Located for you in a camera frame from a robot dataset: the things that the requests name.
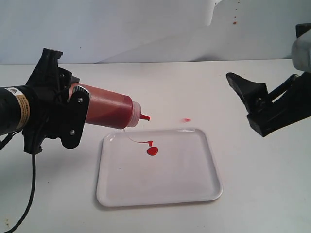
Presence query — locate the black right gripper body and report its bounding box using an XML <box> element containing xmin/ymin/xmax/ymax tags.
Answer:
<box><xmin>247</xmin><ymin>72</ymin><xmax>311</xmax><ymax>137</ymax></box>

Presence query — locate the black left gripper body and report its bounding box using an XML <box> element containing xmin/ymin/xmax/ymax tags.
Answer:
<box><xmin>22</xmin><ymin>48</ymin><xmax>80</xmax><ymax>154</ymax></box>

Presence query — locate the red sauce squeeze bottle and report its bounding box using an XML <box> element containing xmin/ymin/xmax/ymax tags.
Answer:
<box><xmin>69</xmin><ymin>83</ymin><xmax>151</xmax><ymax>130</ymax></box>

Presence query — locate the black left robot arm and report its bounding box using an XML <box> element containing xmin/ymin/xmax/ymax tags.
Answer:
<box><xmin>0</xmin><ymin>48</ymin><xmax>90</xmax><ymax>155</ymax></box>

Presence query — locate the small red table stain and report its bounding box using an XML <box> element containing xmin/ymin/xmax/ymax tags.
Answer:
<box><xmin>181</xmin><ymin>118</ymin><xmax>191</xmax><ymax>123</ymax></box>

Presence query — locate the red sauce blob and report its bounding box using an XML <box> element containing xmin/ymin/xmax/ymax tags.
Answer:
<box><xmin>147</xmin><ymin>147</ymin><xmax>158</xmax><ymax>156</ymax></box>

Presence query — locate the white rectangular plastic tray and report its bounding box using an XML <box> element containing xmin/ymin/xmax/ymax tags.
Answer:
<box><xmin>96</xmin><ymin>128</ymin><xmax>223</xmax><ymax>207</ymax></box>

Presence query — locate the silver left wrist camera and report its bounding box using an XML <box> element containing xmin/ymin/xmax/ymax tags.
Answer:
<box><xmin>58</xmin><ymin>85</ymin><xmax>90</xmax><ymax>149</ymax></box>

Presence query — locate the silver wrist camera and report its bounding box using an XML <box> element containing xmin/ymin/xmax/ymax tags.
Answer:
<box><xmin>58</xmin><ymin>85</ymin><xmax>90</xmax><ymax>149</ymax></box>
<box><xmin>291</xmin><ymin>23</ymin><xmax>311</xmax><ymax>73</ymax></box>

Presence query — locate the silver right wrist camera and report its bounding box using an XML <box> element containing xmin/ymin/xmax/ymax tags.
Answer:
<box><xmin>291</xmin><ymin>23</ymin><xmax>311</xmax><ymax>73</ymax></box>

